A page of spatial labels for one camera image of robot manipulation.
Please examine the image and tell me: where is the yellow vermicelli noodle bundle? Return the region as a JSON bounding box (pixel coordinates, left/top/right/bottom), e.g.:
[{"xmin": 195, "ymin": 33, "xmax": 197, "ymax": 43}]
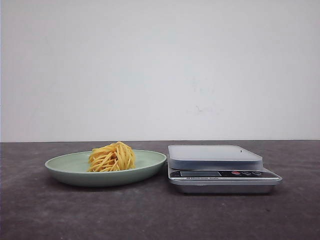
[{"xmin": 87, "ymin": 141, "xmax": 136, "ymax": 172}]

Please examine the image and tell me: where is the silver digital kitchen scale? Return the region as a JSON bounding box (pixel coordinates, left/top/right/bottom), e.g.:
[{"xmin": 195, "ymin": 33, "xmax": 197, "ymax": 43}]
[{"xmin": 167, "ymin": 145, "xmax": 283, "ymax": 194}]

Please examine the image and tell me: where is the light green plate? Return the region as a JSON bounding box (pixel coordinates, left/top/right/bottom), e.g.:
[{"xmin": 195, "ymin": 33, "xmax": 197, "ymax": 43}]
[{"xmin": 45, "ymin": 149, "xmax": 167, "ymax": 188}]

